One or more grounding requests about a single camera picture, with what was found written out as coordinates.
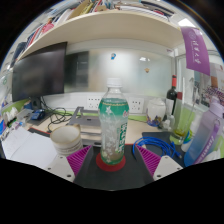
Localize white ceramic lidded jar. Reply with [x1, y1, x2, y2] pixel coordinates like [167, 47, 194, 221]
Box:
[146, 97, 167, 126]

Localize beige shelf with books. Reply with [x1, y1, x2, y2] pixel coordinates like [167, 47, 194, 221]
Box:
[9, 0, 185, 65]

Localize white wall socket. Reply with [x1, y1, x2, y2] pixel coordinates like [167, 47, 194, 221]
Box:
[129, 96, 146, 113]
[87, 95, 103, 110]

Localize ceiling light panels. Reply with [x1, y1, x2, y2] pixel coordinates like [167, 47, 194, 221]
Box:
[177, 18, 196, 29]

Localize flat round red coaster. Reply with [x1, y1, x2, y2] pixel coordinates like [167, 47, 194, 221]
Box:
[95, 151, 127, 173]

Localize grey metal laptop stand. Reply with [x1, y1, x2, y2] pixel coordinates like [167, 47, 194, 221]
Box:
[66, 106, 103, 138]

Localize black computer monitor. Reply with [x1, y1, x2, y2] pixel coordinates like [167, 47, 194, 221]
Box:
[11, 41, 69, 108]

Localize tangled black cables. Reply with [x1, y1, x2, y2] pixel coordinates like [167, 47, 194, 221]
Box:
[41, 96, 73, 133]

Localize green-labelled plastic drink bottle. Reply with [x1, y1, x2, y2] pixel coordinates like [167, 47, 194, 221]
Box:
[98, 77, 131, 166]

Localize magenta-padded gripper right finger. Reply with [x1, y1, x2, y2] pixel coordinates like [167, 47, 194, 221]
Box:
[131, 144, 185, 188]

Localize group photo poster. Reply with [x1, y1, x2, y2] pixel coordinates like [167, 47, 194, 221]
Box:
[199, 71, 224, 105]

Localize dark wine bottle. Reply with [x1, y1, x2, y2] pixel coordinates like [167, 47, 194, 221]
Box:
[165, 74, 179, 118]

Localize purple-blue gradient water bottle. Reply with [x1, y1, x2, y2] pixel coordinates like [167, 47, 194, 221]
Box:
[183, 96, 224, 168]

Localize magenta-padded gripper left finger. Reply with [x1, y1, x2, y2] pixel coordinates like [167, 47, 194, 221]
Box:
[44, 144, 97, 188]

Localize purple hanging pennant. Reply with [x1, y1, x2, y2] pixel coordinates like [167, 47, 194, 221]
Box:
[180, 26, 212, 77]

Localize white paper cup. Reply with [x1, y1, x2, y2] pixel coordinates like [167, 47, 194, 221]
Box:
[49, 123, 85, 158]

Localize clear glass with yellow liquid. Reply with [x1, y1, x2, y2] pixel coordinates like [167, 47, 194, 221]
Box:
[169, 109, 191, 146]

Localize small blue device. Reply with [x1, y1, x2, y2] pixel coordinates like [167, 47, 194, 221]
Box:
[30, 109, 46, 121]

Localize black desk mat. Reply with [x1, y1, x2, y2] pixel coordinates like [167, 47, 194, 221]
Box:
[73, 131, 188, 191]

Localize coiled blue cable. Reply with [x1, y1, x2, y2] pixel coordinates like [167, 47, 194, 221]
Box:
[132, 135, 184, 160]

